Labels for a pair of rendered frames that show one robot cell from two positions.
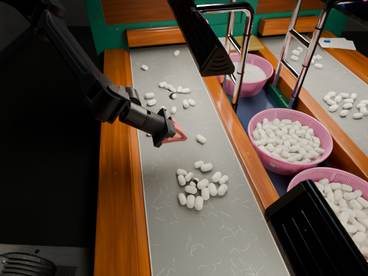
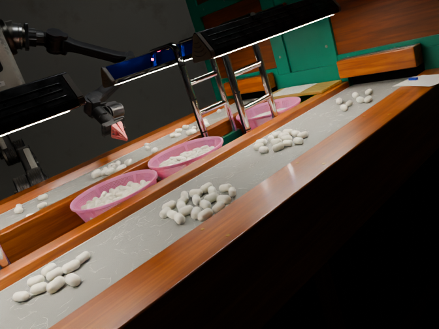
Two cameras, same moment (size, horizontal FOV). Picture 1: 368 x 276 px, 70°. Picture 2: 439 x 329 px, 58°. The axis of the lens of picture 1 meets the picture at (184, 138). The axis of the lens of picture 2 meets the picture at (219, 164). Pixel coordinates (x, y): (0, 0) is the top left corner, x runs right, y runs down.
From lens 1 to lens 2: 1.59 m
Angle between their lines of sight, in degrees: 60
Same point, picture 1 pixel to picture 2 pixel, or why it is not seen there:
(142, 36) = not seen: hidden behind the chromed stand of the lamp
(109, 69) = not seen: hidden behind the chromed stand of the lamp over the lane
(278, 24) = (353, 62)
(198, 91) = not seen: hidden behind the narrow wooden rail
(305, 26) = (394, 61)
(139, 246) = (59, 180)
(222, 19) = (304, 64)
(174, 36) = (255, 85)
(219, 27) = (303, 74)
